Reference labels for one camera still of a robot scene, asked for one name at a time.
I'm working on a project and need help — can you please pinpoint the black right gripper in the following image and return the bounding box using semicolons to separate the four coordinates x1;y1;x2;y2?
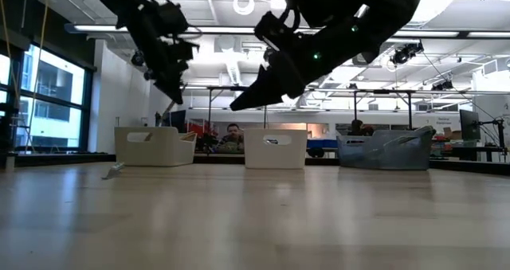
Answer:
229;6;384;112

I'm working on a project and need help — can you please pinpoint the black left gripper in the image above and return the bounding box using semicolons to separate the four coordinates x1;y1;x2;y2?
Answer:
130;18;199;105

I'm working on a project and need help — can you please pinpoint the grey translucent plastic bin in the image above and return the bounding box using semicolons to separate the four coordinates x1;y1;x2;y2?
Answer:
336;125;437;171

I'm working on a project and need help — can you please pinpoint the dark background monitor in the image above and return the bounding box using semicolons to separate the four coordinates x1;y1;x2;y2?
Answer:
154;109;187;135

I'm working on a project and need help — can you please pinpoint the white plastic bin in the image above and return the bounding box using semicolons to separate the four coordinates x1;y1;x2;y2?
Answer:
114;126;199;168
243;127;308;170

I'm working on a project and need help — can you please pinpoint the person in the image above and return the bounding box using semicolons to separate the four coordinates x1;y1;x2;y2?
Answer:
347;119;375;138
214;122;246;155

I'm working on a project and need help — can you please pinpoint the blue crate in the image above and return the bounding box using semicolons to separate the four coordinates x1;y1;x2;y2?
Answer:
306;138;339;150

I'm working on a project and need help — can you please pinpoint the long ceiling light bar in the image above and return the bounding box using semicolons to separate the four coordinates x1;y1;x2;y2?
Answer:
63;22;510;40

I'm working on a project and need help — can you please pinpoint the small silver metal piece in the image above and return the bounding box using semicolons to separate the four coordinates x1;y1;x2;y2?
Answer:
102;161;127;181

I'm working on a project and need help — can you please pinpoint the large glass window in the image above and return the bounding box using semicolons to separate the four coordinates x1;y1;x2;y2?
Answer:
0;42;95;151

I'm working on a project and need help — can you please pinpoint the black ceiling track spotlight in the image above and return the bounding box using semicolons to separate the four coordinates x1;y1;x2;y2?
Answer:
432;78;455;92

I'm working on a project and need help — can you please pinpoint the dark equipment rack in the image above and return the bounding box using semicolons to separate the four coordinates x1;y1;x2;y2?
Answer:
0;100;33;174

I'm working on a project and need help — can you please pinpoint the cardboard box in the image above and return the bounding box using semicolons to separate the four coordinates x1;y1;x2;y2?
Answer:
442;126;463;142

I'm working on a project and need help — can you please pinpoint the black computer monitor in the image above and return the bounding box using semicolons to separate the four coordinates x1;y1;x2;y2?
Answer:
459;109;482;142

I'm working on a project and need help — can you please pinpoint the dark background desk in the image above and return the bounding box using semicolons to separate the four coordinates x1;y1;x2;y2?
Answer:
440;145;510;163

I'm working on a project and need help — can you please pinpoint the black ceiling camera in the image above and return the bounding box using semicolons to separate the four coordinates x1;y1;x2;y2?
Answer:
391;41;425;67
130;49;146;68

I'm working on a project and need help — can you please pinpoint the black background station frame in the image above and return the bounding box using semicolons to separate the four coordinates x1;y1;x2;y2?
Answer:
352;88;415;132
206;85;269;154

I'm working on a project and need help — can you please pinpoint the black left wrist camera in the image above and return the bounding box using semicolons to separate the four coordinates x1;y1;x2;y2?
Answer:
153;1;191;38

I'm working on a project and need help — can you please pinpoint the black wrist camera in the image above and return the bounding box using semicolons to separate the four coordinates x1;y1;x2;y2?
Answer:
284;0;350;28
153;1;191;38

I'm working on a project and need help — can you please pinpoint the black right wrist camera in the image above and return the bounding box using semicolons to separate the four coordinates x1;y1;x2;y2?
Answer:
284;0;350;28

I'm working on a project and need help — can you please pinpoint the white ring lamp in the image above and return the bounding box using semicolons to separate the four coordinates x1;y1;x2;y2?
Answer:
232;0;256;17

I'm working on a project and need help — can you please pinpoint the black aluminium table frame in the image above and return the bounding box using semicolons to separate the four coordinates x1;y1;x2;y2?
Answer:
0;152;510;176

